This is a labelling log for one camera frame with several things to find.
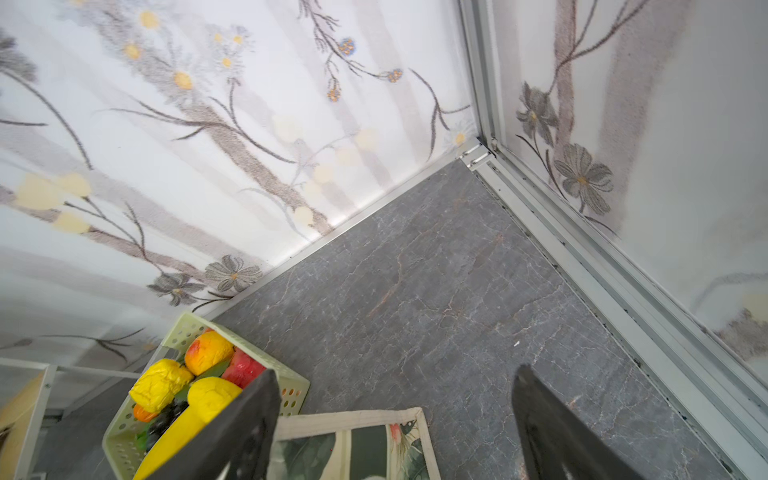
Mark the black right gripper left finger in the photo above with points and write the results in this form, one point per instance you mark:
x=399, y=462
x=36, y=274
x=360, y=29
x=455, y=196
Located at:
x=237, y=443

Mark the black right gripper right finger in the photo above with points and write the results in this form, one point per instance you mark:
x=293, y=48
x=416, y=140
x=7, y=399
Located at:
x=555, y=443

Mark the cream canvas grocery bag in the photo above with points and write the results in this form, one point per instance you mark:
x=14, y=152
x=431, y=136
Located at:
x=367, y=444

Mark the orange peach fruit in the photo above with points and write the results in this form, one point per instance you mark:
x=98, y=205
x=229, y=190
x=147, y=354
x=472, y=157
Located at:
x=206, y=351

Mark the yellow bell pepper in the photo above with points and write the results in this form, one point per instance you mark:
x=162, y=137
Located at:
x=159, y=384

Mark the green plastic fruit basket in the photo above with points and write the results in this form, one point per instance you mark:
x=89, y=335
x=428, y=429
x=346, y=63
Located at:
x=133, y=431

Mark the white wooden two-tier shelf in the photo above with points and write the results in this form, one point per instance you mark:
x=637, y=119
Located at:
x=22, y=415

